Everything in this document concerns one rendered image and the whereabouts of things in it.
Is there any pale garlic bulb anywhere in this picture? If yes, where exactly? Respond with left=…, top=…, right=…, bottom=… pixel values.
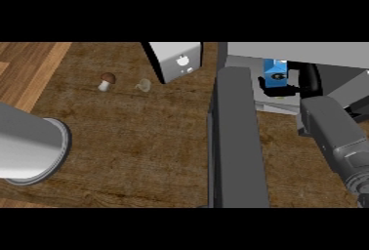
left=135, top=78, right=154, bottom=93

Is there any grey appliance with apple print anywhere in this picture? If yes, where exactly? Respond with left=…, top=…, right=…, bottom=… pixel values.
left=141, top=41, right=204, bottom=85

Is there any grey microwave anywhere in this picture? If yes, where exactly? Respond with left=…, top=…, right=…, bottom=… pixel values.
left=216, top=41, right=369, bottom=123

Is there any brown mushroom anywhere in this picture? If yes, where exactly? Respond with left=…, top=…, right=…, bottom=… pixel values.
left=97, top=71, right=119, bottom=93

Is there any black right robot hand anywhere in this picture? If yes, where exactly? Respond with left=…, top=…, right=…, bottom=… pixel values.
left=258, top=61, right=325, bottom=99

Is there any blue milk carton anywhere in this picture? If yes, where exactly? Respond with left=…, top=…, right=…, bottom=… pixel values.
left=263, top=58, right=290, bottom=89

